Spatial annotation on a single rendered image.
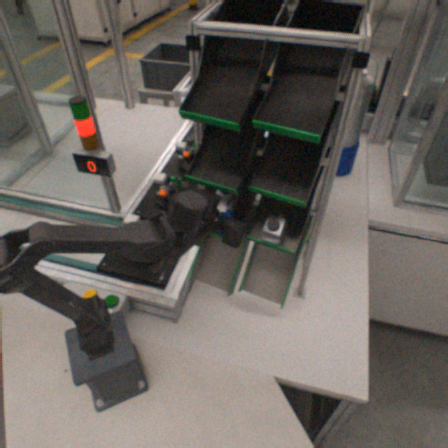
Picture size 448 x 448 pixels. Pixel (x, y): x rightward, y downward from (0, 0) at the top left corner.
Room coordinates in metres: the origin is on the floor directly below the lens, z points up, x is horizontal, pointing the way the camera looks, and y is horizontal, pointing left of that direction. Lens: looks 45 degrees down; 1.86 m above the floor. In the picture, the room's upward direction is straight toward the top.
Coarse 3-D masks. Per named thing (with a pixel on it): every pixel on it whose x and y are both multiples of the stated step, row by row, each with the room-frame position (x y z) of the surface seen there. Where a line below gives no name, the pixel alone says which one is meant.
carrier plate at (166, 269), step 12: (108, 264) 0.71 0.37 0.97; (120, 264) 0.71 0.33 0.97; (132, 264) 0.71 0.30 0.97; (144, 264) 0.71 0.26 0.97; (156, 264) 0.71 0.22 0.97; (168, 264) 0.71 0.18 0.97; (132, 276) 0.66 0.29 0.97; (144, 276) 0.66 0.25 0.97; (156, 276) 0.66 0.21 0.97; (168, 276) 0.66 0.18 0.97
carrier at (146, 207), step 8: (160, 176) 1.14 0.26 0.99; (152, 184) 1.12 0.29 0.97; (160, 184) 1.12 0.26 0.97; (168, 184) 1.12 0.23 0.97; (176, 184) 1.09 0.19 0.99; (184, 184) 1.12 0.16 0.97; (192, 184) 1.12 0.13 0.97; (152, 192) 1.07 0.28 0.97; (168, 192) 1.02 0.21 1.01; (176, 192) 1.03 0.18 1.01; (144, 200) 1.02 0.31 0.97; (152, 200) 1.02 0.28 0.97; (160, 200) 1.00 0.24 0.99; (136, 208) 0.98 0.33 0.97; (144, 208) 0.98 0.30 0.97; (152, 208) 0.98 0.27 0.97; (160, 208) 0.97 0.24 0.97; (144, 216) 0.93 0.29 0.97
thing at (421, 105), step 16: (432, 48) 1.47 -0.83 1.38; (432, 64) 1.39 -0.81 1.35; (432, 80) 1.31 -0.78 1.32; (416, 96) 1.44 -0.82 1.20; (432, 96) 1.23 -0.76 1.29; (416, 112) 1.35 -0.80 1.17; (400, 128) 1.50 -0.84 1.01; (416, 128) 1.27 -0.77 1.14; (400, 144) 1.40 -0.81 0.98; (416, 144) 1.19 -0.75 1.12; (432, 144) 1.11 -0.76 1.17; (400, 160) 1.30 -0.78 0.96; (432, 160) 1.10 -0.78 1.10; (400, 176) 1.21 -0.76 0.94; (416, 176) 1.11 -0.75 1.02; (432, 176) 1.09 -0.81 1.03; (416, 192) 1.10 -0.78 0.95; (432, 192) 1.08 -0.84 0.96
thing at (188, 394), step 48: (48, 336) 0.52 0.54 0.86; (48, 384) 0.37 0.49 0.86; (192, 384) 0.38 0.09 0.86; (240, 384) 0.38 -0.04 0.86; (48, 432) 0.25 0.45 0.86; (96, 432) 0.25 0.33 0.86; (144, 432) 0.25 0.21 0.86; (192, 432) 0.25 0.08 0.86; (240, 432) 0.25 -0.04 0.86; (288, 432) 0.25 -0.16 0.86
